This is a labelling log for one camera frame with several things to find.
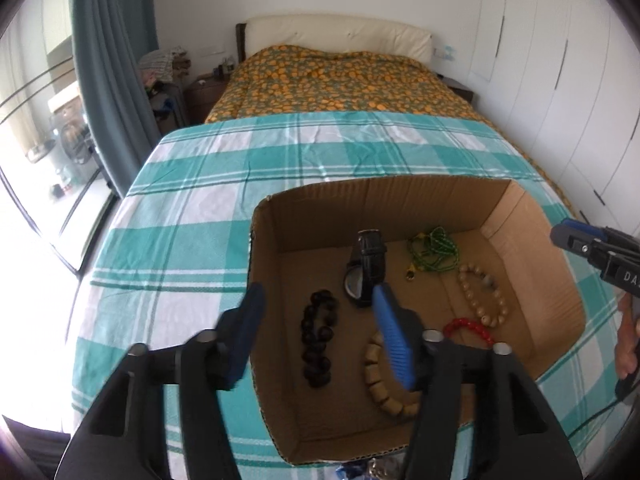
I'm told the dark wooden left nightstand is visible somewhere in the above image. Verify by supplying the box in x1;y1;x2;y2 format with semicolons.
183;74;231;125

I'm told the dark wooden right nightstand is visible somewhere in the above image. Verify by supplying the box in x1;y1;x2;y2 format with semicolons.
437;74;475;104

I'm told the person's right hand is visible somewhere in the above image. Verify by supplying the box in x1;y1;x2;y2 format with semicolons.
615;292;639;379

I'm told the dark wooden nightstand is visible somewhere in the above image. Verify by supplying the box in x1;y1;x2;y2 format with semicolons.
437;74;475;104
183;74;231;125

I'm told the cream padded headboard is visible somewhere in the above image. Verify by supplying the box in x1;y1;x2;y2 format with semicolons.
235;13;434;65

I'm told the green bead necklace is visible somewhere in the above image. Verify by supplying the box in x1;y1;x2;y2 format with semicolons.
406;225;461;281

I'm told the black wrist watch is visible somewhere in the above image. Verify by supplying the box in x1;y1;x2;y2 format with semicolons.
343;230;387;309

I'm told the black bead bracelet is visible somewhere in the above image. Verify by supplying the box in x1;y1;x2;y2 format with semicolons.
299;288;341;390

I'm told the brown wooden bead bracelet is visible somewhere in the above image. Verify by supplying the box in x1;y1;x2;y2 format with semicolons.
456;262;510;328

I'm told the open cardboard box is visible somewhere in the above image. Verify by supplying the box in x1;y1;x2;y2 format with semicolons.
250;176;586;465

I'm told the black framed glass sliding door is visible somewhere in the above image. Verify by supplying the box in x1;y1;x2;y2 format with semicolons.
1;52;116;276

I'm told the red bead bracelet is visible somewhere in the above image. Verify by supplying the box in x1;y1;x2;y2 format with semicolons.
442;316;497;349

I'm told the grey washing machine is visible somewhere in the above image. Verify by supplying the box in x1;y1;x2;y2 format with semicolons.
50;96;93;169

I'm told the orange floral bedspread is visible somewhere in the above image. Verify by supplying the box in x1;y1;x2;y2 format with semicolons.
204;44;501;133

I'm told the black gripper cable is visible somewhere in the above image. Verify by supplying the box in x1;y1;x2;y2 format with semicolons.
566;378;637;441

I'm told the large tan wooden bead bracelet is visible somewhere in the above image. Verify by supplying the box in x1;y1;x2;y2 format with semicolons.
362;329;424;418

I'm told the pile of clothes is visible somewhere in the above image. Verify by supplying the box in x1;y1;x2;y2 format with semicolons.
138;47;191;93

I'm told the blue crystal bead strand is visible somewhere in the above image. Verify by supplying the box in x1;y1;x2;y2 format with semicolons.
335;462;368;480

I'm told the teal blue curtain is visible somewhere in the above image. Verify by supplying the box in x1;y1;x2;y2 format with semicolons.
70;0;160;196

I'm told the white built-in wardrobe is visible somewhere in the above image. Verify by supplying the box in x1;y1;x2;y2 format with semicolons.
468;0;639;233

